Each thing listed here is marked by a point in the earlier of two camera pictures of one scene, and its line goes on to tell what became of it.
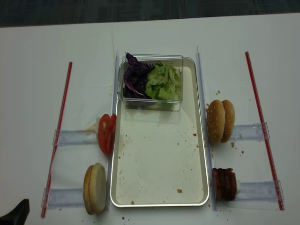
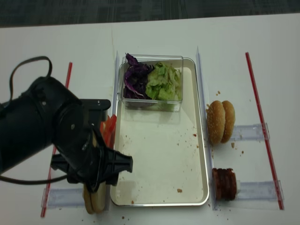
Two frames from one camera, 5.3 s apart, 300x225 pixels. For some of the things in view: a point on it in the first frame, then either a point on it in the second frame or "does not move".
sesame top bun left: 215,121 does not move
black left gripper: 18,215 to 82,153
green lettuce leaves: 164,82 does not move
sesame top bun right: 229,121 does not move
